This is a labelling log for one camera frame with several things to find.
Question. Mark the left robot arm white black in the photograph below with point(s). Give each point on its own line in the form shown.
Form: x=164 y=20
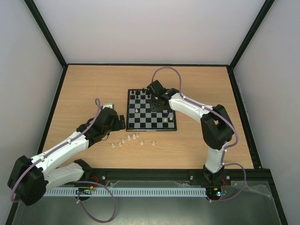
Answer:
x=32 y=177

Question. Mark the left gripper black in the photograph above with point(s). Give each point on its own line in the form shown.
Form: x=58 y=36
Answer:
x=117 y=127

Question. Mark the black aluminium frame rail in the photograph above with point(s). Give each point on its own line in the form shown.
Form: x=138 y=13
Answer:
x=197 y=177

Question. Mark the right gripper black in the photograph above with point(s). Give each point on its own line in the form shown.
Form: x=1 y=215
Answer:
x=155 y=103

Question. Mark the black white chess board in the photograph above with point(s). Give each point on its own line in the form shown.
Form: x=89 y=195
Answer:
x=145 y=119

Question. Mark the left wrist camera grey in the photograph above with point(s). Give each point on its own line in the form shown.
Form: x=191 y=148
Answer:
x=108 y=105

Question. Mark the metal sheet front panel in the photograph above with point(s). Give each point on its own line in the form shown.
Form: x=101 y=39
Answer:
x=252 y=205

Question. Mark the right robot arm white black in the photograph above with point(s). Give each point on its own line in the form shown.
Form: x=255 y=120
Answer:
x=217 y=128

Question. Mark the white slotted cable duct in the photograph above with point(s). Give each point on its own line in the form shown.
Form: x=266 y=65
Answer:
x=127 y=192

